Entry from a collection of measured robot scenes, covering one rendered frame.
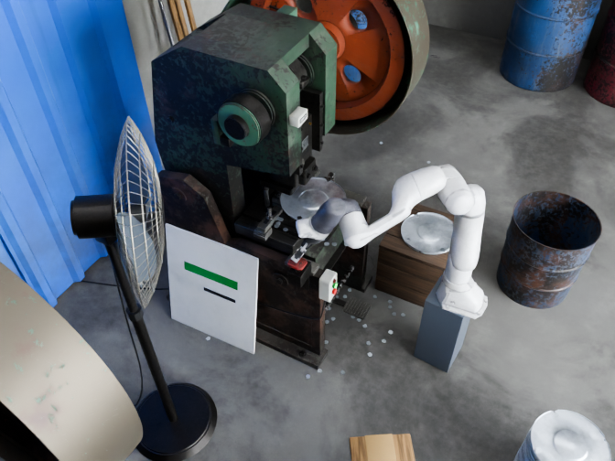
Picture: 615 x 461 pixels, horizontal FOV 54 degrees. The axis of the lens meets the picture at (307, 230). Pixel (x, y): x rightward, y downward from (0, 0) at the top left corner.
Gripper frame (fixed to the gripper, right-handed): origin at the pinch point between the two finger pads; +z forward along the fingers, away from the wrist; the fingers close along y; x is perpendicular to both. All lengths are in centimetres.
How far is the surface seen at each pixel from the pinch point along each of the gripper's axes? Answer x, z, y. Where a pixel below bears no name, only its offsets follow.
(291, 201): 15.9, 8.7, 27.6
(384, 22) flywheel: 26, -64, 66
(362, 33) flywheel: 32, -52, 70
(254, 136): 37, -39, 2
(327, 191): 6.0, 4.1, 40.6
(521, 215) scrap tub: -84, 11, 115
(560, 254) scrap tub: -100, -9, 85
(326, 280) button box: -15.9, 10.8, 6.3
